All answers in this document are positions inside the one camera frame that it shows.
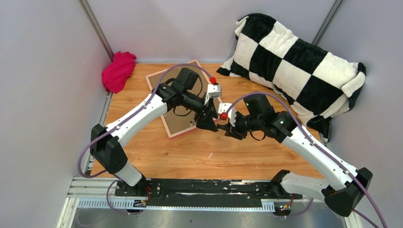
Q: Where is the black white checkered pillow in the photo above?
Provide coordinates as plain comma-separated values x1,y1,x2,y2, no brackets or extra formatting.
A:
217,13,366,143

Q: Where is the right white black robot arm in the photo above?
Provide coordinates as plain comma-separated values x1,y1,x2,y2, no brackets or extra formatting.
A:
217,92,373,217

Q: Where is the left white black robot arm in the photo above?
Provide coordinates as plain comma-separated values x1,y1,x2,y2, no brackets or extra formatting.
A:
89,64,221,196

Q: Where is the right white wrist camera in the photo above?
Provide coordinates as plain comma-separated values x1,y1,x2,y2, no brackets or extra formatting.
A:
218,103,237,127

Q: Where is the aluminium corner post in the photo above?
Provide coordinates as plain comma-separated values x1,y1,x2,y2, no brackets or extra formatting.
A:
312,0,345,45
78,0,114,62

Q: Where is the magenta cloth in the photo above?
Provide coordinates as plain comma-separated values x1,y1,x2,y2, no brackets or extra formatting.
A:
101,51,137,94

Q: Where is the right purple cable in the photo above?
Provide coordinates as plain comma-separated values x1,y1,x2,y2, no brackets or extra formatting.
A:
220,91,388,228

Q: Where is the purple cable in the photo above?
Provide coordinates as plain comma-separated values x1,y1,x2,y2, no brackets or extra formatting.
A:
220,91,388,228
77,63,218,216

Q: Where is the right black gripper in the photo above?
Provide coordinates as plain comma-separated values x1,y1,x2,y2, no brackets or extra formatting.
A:
224,111,263,140

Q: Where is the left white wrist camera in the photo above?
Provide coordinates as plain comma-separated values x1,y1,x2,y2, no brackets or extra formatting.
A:
204,84,222,105

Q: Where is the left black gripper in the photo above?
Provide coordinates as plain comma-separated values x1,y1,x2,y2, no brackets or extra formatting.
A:
182,90,218,132

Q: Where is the pink picture frame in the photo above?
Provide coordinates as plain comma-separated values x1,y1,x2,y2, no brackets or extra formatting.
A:
145,60,222,138

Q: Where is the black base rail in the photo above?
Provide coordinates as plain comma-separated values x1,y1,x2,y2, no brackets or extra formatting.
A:
115,179,302,209

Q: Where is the left aluminium corner post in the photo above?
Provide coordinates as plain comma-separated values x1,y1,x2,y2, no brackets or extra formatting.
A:
78,0,114,62

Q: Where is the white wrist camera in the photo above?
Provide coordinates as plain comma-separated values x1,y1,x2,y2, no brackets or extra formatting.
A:
218,103,237,127
204,84,222,105

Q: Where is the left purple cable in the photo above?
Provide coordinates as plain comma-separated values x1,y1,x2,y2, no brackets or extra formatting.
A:
77,63,218,216

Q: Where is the right aluminium corner post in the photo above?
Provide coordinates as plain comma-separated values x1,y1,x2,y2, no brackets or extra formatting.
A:
312,0,345,45

